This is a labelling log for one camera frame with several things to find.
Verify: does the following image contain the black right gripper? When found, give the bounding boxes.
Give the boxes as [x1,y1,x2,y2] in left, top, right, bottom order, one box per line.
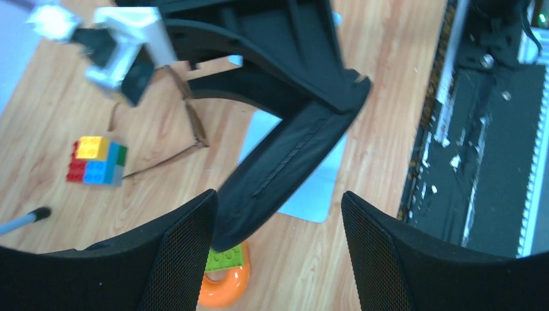
[116,0,365,113]

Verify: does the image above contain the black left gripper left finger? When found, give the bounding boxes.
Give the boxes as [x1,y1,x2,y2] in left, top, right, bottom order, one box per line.
[1,189,218,310]

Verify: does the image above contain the brown frame sunglasses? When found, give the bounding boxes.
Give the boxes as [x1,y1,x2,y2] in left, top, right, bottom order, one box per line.
[106,65,210,180]

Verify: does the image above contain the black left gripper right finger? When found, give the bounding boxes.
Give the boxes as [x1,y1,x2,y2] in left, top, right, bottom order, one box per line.
[341,191,548,310]

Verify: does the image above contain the colourful toy brick cube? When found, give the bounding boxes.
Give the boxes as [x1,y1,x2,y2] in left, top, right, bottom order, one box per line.
[65,136,128,187]

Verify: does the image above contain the right blue cleaning cloth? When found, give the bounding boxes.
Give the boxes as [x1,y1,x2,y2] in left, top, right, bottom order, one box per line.
[238,110,348,224]

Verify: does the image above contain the green toy brick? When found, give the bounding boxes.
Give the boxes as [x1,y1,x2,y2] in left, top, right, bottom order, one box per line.
[205,244,245,273]

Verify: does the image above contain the black glasses case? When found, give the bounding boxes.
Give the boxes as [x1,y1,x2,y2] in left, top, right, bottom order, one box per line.
[211,77,371,251]

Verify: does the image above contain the perforated music stand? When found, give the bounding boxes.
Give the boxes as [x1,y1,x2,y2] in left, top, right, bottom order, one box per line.
[1,207,52,235]

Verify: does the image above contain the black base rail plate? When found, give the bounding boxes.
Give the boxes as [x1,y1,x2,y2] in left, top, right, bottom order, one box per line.
[398,1,548,258]

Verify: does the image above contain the orange ring toy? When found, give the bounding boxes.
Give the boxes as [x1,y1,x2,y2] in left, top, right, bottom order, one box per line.
[198,242,251,308]

